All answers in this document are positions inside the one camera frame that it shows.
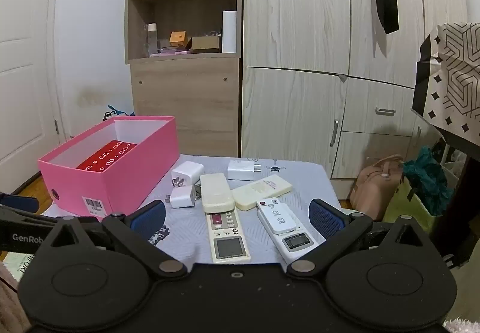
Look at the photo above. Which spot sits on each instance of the bunch of keys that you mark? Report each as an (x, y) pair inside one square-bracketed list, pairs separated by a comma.
[(198, 191)]

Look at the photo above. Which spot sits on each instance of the grey patterned sheet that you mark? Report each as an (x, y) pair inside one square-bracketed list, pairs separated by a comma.
[(307, 179)]

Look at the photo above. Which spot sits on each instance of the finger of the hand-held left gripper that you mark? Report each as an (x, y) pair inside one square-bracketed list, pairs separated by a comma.
[(18, 202)]

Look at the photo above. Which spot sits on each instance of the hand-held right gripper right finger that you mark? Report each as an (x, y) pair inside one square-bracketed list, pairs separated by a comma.
[(323, 219)]

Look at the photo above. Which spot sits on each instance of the teal cloth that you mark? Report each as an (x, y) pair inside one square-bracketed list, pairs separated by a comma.
[(427, 183)]

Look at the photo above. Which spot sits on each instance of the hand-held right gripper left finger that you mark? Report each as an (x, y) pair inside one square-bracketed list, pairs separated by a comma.
[(149, 217)]

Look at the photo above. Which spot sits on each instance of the long yellowed remote control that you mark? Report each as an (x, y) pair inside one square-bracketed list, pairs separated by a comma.
[(228, 247)]

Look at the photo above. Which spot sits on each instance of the pink cardboard box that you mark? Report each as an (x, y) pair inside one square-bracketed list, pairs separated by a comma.
[(123, 175)]

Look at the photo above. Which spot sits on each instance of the blue plastic bag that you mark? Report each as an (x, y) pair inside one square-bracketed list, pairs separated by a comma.
[(114, 112)]

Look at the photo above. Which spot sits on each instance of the white paper roll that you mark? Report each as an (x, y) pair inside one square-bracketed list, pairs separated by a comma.
[(229, 33)]

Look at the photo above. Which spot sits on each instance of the large white charger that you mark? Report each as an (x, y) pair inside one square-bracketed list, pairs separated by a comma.
[(242, 170)]

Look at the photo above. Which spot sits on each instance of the clear bottle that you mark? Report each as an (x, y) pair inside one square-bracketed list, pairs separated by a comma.
[(152, 42)]

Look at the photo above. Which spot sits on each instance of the white remote control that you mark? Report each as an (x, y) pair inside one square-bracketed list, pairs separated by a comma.
[(278, 217)]

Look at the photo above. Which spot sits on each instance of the brown cardboard box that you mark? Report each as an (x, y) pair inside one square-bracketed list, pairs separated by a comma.
[(204, 44)]

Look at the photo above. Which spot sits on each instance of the dark wooden table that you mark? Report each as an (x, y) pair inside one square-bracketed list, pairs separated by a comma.
[(468, 186)]

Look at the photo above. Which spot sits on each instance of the cream remote control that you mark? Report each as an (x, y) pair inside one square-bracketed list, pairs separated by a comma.
[(258, 190)]

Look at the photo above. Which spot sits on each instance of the light wood wardrobe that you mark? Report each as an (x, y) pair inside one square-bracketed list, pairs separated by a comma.
[(300, 36)]

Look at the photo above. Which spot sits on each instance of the red patterned box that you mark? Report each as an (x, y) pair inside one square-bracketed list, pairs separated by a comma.
[(107, 156)]

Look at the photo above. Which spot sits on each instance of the wooden shelf unit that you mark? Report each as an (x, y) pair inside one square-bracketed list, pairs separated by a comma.
[(187, 100)]

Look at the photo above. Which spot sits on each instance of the patterned paper bag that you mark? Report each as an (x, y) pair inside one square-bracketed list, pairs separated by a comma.
[(453, 74)]

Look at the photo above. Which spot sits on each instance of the white door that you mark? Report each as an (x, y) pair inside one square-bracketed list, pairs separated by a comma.
[(22, 93)]

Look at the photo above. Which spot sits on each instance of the pink handbag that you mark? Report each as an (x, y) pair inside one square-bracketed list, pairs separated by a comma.
[(371, 190)]

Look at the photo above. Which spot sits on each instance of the orange box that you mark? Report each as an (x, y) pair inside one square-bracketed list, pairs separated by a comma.
[(177, 38)]

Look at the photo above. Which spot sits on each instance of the small white charger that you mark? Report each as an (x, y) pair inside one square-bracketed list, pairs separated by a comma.
[(187, 171), (183, 198)]

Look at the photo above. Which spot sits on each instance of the pink flat case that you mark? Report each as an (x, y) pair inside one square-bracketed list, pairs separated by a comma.
[(168, 52)]

